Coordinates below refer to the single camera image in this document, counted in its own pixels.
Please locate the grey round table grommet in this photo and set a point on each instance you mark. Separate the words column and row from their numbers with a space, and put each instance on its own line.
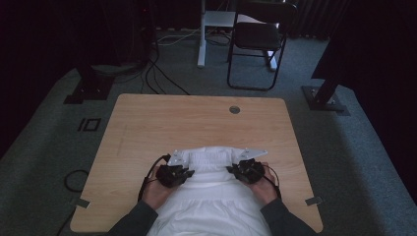
column 234, row 109

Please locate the person's left hand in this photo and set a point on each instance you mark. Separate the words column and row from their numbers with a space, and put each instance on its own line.
column 155, row 195

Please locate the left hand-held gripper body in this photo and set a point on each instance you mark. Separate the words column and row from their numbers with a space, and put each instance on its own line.
column 168, row 175

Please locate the black equipment rack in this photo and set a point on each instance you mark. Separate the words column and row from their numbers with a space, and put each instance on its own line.
column 131, row 32

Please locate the white skirt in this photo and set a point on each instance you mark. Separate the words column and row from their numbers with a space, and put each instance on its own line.
column 209, row 203

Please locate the black folding chair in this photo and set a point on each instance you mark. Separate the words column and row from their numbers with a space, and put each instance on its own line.
column 257, row 36

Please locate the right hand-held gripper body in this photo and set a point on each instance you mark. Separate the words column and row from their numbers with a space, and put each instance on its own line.
column 251, row 172

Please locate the black stand base right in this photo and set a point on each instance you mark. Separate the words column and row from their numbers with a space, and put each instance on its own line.
column 323, row 100

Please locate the dark pleated curtain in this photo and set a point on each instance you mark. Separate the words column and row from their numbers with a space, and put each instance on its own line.
column 321, row 16

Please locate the person's right hand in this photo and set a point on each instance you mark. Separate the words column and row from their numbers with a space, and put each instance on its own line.
column 267, row 190

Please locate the white desk frame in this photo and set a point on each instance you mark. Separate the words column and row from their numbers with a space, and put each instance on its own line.
column 201, row 49

